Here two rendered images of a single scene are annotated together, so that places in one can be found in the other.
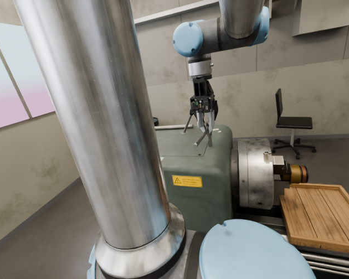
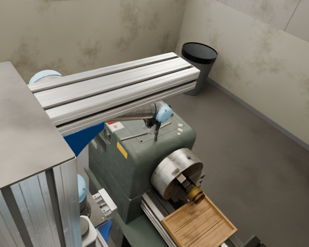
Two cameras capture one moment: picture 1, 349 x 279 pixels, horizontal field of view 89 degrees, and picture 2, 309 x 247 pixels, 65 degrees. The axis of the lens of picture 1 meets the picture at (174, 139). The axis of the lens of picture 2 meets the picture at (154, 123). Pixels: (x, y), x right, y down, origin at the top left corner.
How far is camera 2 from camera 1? 0.89 m
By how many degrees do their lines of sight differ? 27
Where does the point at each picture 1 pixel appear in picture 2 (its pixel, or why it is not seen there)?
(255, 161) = (168, 169)
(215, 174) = (133, 158)
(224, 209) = (131, 177)
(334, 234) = (185, 238)
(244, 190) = (153, 178)
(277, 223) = (169, 210)
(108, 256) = not seen: hidden behind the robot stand
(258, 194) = (158, 185)
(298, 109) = not seen: outside the picture
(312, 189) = (218, 216)
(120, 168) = not seen: hidden behind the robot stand
